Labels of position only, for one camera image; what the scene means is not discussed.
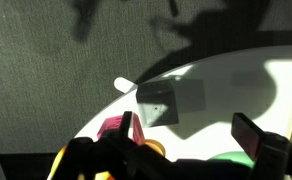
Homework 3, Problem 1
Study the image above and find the pink block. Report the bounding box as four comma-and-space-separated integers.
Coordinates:
97, 111, 145, 145

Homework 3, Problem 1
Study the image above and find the yellow lemon lower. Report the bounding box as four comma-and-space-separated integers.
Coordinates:
145, 139, 166, 156

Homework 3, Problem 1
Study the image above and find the white table leg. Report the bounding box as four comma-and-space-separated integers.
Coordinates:
113, 77, 137, 93

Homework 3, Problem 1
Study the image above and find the yellow banana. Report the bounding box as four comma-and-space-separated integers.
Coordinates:
46, 146, 67, 180

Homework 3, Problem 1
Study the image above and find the green plastic bowl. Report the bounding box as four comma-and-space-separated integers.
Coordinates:
210, 151, 254, 168

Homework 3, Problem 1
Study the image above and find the gray block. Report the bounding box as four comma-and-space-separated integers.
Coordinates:
136, 80, 179, 128

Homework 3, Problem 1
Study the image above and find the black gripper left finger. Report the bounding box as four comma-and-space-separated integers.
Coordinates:
119, 111, 132, 138

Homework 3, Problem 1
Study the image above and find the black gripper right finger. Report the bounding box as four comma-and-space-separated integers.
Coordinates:
231, 113, 265, 161

